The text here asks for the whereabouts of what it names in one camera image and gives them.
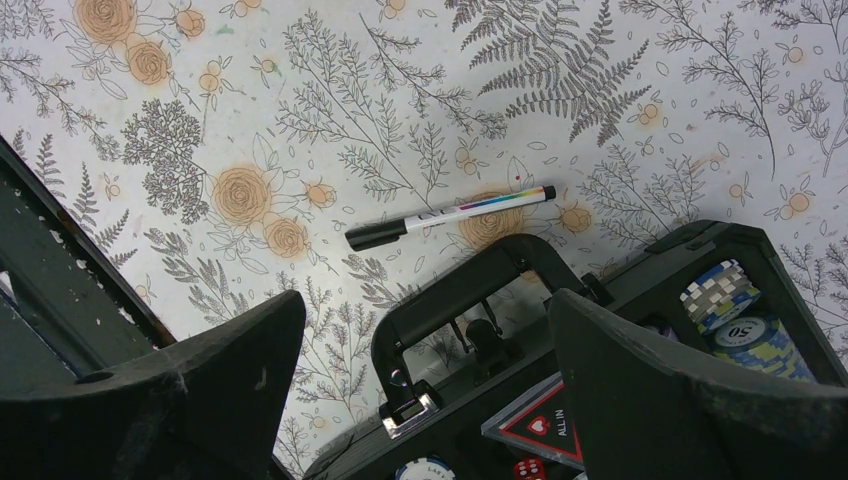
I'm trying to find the blue white chip stack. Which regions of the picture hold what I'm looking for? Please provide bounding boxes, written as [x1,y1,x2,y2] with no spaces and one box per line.
[679,259,762,336]

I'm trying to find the red dice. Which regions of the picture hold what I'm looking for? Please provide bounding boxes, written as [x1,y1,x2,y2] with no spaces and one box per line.
[513,458,547,480]

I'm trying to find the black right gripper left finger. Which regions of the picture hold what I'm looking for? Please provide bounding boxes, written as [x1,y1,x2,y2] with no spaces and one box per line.
[1,290,306,479]

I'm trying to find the triangular all-in button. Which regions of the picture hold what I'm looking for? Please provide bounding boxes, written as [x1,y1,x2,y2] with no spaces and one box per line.
[481,374,584,471]

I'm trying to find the white marker pen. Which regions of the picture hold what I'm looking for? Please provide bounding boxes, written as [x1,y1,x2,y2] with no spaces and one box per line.
[345,186,557,251]

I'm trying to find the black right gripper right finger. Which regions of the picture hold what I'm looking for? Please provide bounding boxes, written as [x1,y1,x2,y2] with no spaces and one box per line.
[548,289,847,479]

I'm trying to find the blue yellow chip stack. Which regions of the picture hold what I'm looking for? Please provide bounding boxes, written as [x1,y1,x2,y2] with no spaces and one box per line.
[707,314,816,383]

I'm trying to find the floral table mat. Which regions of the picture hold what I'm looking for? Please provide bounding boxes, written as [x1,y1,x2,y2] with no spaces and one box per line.
[1,1,847,478]

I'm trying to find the black poker chip case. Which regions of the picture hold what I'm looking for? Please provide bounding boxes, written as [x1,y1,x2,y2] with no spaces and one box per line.
[306,220,847,479]

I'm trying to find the black mounting base plate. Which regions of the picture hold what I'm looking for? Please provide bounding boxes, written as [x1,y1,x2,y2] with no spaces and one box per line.
[1,141,175,397]

